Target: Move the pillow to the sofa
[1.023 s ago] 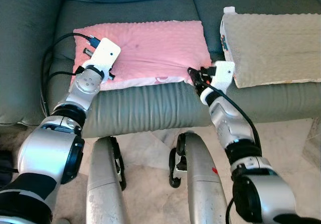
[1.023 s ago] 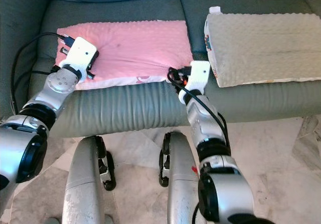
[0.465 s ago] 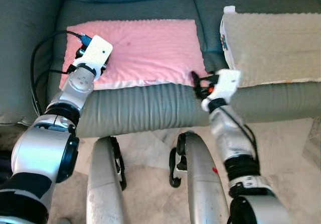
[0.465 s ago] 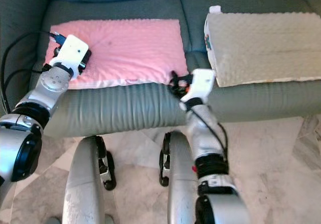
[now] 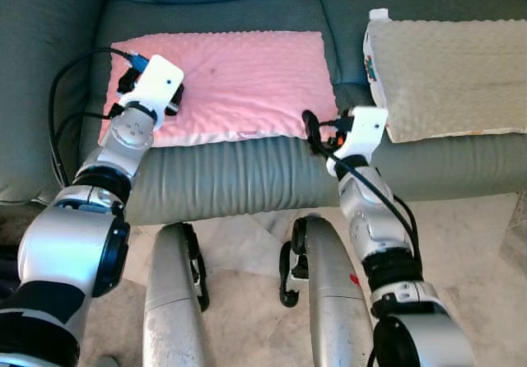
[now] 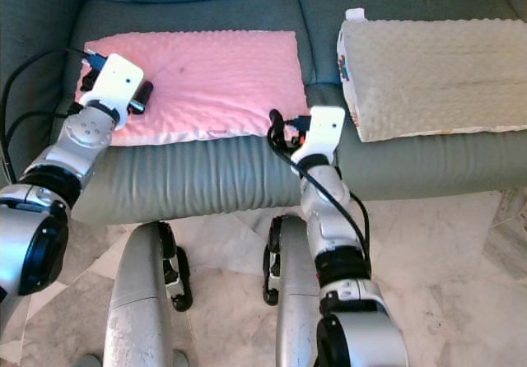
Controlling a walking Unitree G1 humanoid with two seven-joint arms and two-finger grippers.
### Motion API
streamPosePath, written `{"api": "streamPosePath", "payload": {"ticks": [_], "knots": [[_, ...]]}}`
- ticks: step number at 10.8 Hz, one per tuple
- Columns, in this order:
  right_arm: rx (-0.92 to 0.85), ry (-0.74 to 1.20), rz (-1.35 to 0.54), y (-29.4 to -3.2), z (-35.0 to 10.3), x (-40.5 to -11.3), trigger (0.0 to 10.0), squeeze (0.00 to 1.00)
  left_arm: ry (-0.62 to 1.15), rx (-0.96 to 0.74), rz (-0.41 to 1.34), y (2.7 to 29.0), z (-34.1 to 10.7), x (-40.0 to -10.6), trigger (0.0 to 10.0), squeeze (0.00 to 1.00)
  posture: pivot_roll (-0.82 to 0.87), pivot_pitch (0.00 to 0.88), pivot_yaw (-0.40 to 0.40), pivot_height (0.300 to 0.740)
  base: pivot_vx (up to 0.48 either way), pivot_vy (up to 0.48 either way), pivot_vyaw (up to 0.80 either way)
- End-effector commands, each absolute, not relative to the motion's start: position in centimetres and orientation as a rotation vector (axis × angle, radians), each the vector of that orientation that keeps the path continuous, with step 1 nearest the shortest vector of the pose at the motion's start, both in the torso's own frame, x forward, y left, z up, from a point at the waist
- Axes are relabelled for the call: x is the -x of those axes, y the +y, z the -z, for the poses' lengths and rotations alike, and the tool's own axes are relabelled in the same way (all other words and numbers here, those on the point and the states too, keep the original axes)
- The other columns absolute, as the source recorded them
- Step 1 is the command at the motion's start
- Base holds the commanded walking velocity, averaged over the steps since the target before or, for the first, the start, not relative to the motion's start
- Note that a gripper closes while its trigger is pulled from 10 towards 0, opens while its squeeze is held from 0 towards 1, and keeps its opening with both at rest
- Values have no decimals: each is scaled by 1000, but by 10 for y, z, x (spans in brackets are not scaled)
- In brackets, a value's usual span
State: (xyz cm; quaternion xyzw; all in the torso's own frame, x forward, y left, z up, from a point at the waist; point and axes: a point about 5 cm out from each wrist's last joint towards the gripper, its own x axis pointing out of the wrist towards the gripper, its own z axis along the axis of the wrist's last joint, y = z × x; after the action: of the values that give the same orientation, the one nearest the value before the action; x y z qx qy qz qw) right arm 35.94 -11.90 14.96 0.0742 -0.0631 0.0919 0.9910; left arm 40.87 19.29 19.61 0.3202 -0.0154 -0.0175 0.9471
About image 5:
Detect pink dimpled pillow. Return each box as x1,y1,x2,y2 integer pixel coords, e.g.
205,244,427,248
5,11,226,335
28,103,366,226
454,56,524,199
99,31,340,148

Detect green leather sofa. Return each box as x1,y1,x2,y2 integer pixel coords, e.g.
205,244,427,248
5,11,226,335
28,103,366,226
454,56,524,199
0,0,527,226

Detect beige dimpled pillow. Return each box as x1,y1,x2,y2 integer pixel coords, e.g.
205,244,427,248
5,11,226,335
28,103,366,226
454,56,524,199
363,8,527,144

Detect silver robot right leg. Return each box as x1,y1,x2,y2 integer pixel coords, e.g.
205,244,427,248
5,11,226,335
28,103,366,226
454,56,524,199
278,214,375,367

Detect silver robot leg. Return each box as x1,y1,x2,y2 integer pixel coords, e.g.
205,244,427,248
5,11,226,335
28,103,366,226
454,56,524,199
142,222,211,367
278,214,375,367

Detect silver robot left leg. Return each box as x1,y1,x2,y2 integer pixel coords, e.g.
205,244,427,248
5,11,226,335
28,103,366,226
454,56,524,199
142,222,211,367

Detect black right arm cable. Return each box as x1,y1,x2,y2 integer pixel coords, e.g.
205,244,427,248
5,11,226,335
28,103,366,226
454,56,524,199
301,109,422,261

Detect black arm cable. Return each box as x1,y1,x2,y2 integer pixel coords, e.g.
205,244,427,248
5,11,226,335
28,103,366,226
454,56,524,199
301,109,422,261
48,48,149,188

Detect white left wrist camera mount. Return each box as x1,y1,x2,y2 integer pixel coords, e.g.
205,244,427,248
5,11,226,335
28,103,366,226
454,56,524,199
118,54,184,125

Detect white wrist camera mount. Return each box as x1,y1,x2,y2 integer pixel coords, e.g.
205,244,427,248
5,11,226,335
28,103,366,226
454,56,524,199
333,106,389,164
118,54,184,125

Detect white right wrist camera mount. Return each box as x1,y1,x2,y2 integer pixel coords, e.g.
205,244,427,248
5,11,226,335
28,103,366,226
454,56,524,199
333,106,389,164

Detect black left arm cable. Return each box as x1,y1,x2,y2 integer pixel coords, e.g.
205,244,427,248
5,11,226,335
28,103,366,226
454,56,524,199
48,48,149,188

